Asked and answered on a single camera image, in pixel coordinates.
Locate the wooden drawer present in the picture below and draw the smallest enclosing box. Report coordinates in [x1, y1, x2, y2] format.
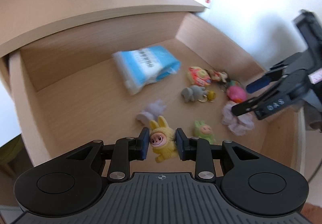
[8, 13, 304, 171]

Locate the grey elephant toy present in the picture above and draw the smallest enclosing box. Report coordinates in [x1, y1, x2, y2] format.
[181, 85, 207, 103]

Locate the blue tissue pack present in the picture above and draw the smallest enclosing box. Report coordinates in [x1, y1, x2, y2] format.
[112, 45, 181, 95]

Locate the lavender plush bunny toy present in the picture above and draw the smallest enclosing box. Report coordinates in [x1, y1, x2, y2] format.
[136, 100, 166, 127]

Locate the green bunny figure toy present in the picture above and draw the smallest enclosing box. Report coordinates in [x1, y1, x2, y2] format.
[194, 120, 215, 145]

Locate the pink pig toy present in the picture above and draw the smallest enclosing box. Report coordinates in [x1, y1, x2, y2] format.
[226, 80, 247, 103]

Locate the golden bell keychain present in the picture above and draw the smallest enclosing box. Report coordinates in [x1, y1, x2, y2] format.
[199, 90, 216, 103]

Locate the cartoon boy keychain figure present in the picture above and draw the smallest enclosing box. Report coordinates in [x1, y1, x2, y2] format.
[206, 69, 229, 83]

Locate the yellow bunny figure toy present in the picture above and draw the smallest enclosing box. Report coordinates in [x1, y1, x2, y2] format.
[149, 116, 179, 163]

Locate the red yellow toy camera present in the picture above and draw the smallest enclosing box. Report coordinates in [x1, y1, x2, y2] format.
[187, 67, 211, 87]

